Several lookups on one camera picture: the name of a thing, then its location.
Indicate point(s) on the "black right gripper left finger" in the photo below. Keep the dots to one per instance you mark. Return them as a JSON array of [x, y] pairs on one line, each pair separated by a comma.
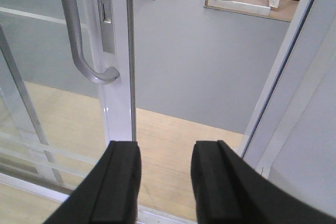
[[109, 193]]

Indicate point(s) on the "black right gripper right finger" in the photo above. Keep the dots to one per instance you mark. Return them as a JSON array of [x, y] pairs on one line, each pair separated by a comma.
[[228, 190]]

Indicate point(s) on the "white framed sliding glass door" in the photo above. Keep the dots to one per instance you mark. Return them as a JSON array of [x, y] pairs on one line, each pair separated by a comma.
[[35, 48]]

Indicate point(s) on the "aluminium floor door track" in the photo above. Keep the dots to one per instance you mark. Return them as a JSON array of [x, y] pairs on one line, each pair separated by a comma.
[[26, 202]]

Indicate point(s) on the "silver door lock plate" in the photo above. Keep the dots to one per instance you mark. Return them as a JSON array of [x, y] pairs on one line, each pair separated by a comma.
[[107, 25]]

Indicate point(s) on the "white door jamb frame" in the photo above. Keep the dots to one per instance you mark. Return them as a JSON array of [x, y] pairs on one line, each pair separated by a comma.
[[305, 56]]

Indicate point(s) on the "silver door handle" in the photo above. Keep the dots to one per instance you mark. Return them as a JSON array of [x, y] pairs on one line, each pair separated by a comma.
[[73, 24]]

